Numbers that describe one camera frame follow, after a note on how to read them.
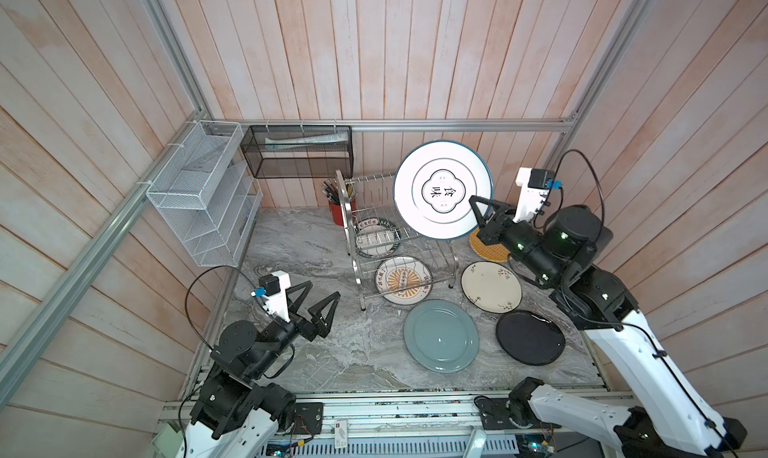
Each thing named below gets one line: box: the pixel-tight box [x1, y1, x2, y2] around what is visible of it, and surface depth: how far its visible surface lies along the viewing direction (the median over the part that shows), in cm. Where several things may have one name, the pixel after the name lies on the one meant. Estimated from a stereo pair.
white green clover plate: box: [393, 140, 494, 241], surface depth 59 cm
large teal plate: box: [403, 299, 480, 374], surface depth 89 cm
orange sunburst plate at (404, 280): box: [375, 255, 434, 306], surface depth 100 cm
